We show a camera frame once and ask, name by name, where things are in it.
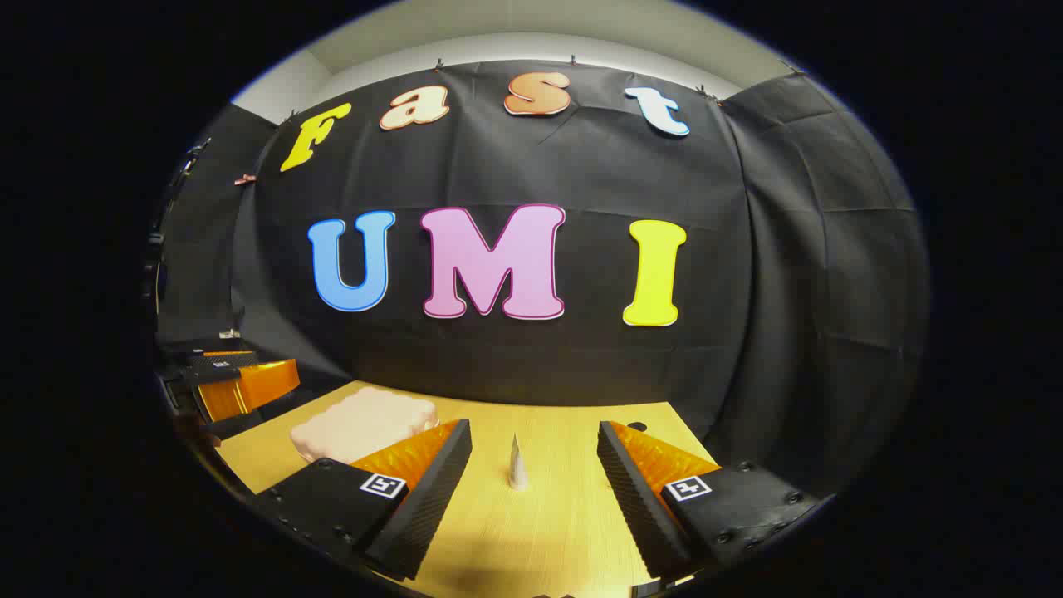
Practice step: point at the black backdrop cloth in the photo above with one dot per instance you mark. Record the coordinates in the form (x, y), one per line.
(581, 166)

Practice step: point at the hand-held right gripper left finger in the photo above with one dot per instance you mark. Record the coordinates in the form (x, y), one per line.
(419, 507)

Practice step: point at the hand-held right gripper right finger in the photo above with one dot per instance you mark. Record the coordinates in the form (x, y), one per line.
(644, 507)

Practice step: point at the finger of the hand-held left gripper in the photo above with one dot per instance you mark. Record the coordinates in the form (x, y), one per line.
(217, 370)
(199, 345)

